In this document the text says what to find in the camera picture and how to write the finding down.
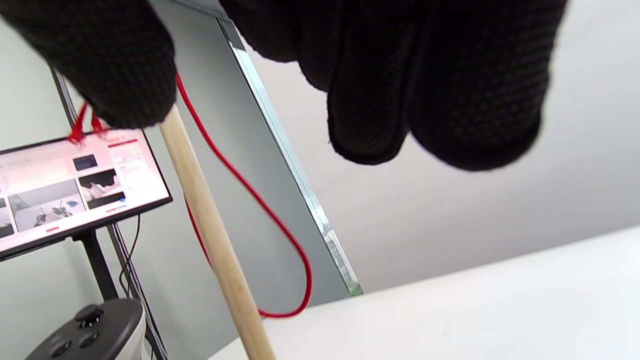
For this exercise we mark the computer monitor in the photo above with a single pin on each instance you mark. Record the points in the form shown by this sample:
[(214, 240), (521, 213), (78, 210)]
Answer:
[(60, 190)]

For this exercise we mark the person's right hand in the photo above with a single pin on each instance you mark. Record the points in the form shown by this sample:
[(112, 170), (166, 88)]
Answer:
[(450, 75)]

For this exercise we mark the black white left controller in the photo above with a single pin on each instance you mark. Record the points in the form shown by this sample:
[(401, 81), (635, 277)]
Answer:
[(90, 330)]

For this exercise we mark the wooden rack with posts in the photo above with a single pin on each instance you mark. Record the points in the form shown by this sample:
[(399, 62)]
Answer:
[(215, 235)]

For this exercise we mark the grey window frame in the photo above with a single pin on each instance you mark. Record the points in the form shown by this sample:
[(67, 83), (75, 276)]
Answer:
[(300, 170)]

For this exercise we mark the black monitor stand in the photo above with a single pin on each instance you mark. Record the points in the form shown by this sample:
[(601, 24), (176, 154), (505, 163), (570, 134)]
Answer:
[(100, 270)]

